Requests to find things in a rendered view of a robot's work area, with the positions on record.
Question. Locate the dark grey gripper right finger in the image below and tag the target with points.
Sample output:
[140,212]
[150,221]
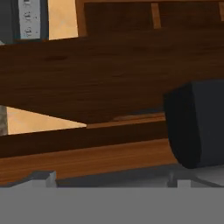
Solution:
[182,181]

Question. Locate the dark brown wooden cabinet door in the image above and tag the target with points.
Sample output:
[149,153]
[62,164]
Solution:
[110,75]

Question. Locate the black rounded block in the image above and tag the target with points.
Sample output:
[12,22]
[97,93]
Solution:
[198,125]

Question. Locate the brown wooden cabinet frame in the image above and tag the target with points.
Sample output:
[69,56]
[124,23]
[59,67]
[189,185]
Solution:
[87,157]

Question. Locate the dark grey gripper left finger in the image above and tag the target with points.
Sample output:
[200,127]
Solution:
[43,178]

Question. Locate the brown wooden cupboard run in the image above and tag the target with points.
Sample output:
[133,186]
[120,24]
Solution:
[122,17]

